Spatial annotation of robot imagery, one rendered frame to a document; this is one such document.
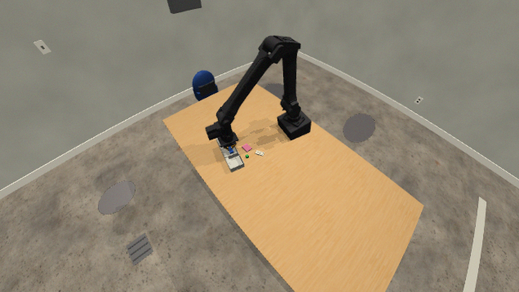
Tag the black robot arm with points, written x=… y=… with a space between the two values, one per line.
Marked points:
x=278 y=48

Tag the grey open bin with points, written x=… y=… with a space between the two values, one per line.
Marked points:
x=234 y=161

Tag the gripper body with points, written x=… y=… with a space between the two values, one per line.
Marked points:
x=228 y=140

